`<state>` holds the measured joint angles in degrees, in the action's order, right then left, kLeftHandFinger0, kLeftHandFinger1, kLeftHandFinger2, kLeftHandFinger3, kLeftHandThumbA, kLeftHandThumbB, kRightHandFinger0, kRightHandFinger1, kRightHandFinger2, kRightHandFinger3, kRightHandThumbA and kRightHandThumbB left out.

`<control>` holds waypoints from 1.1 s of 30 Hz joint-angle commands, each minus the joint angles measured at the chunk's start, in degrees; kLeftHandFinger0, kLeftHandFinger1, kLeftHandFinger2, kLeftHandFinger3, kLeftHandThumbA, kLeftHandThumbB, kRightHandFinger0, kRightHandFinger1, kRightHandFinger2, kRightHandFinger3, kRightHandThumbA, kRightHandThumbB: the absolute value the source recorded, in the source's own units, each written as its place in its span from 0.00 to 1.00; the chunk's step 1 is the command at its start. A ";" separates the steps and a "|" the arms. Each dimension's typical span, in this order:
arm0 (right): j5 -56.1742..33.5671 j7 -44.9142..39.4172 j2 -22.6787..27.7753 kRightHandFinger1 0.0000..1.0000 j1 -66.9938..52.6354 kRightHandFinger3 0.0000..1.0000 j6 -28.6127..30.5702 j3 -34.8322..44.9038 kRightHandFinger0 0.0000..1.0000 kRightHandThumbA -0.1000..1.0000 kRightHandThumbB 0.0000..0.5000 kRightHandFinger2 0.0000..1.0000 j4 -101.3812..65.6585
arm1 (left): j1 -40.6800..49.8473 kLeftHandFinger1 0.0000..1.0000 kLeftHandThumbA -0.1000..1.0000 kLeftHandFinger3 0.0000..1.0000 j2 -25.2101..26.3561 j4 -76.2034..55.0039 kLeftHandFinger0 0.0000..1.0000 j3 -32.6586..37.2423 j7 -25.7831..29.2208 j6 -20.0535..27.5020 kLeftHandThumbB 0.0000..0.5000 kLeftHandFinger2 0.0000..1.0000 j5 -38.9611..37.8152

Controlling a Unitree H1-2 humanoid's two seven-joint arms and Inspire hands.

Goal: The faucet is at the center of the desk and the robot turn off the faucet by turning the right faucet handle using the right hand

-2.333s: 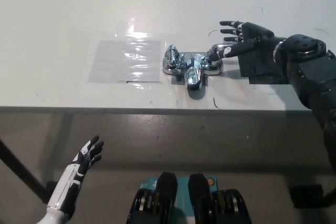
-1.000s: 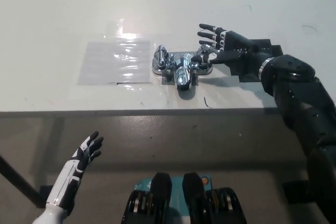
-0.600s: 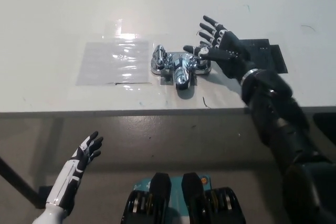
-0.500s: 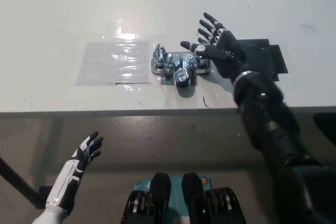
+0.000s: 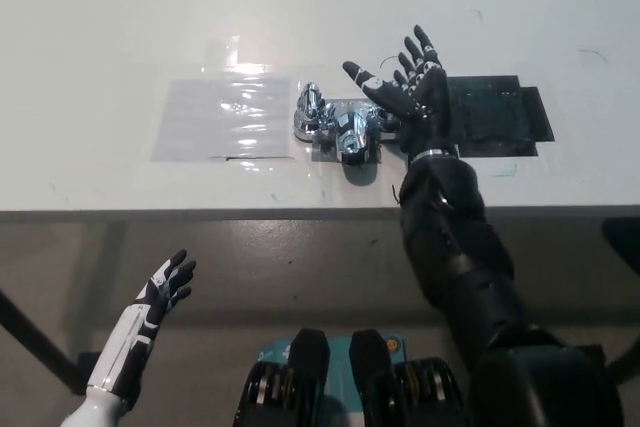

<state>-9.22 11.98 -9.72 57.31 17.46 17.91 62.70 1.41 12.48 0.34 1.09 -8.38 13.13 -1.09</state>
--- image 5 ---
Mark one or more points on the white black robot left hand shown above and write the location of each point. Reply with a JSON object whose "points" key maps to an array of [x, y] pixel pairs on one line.
{"points": [[135, 332]]}

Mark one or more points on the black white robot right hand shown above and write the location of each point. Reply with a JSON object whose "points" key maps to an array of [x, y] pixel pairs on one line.
{"points": [[425, 107]]}

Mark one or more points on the chrome faucet body with spout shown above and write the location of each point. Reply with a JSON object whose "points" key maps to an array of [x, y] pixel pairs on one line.
{"points": [[350, 134]]}

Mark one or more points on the black tape patch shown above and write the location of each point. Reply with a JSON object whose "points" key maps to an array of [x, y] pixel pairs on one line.
{"points": [[495, 117]]}

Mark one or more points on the clear plastic sheet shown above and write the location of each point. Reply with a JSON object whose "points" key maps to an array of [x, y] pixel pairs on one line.
{"points": [[222, 119]]}

